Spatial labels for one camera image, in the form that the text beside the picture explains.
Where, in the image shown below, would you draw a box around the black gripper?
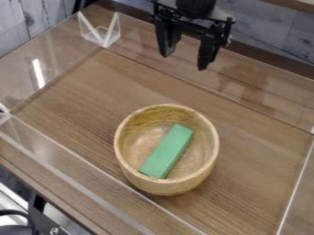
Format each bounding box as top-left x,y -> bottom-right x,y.
149,0 -> 236,71

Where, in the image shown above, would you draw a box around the green rectangular stick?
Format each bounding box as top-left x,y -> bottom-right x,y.
139,124 -> 194,179

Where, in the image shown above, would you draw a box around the wooden bowl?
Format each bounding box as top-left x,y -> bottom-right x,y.
114,104 -> 220,196

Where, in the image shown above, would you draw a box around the clear acrylic enclosure walls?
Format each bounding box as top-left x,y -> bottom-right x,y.
0,7 -> 314,235

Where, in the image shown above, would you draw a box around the black table frame leg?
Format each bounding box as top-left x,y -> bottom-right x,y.
28,192 -> 70,235

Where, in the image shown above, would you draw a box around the black cable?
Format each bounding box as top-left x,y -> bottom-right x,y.
0,208 -> 35,228

